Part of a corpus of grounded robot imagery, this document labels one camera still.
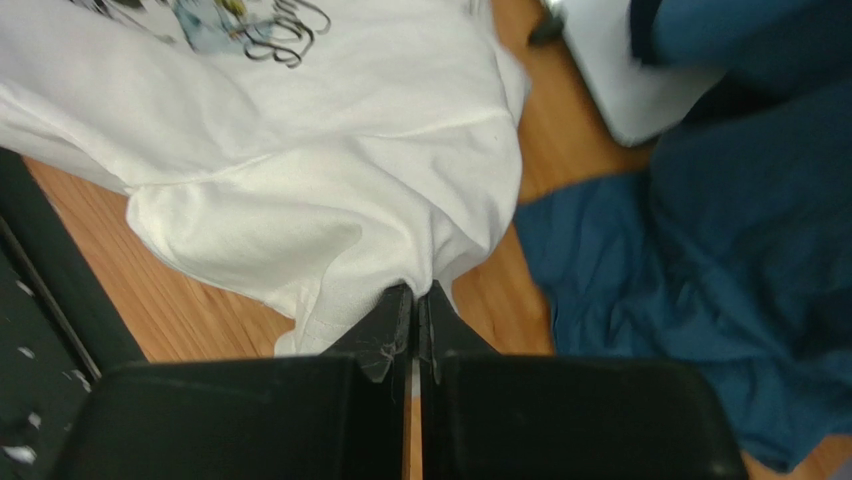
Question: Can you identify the white floral print t-shirt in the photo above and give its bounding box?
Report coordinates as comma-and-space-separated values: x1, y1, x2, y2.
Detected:
1, 1, 529, 355

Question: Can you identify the white whiteboard with red writing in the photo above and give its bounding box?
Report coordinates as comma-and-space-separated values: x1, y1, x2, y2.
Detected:
543, 0, 723, 147

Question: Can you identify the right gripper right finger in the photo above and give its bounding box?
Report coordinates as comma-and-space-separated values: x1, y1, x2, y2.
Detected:
417, 285, 748, 479

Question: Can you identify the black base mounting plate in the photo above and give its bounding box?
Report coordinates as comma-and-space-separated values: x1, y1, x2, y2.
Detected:
1, 150, 146, 479

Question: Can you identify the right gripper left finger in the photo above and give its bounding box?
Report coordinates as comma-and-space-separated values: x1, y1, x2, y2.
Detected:
51, 286, 413, 479

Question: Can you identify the teal blue hanging t-shirt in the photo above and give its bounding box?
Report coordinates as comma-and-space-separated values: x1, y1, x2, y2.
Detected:
513, 0, 852, 474

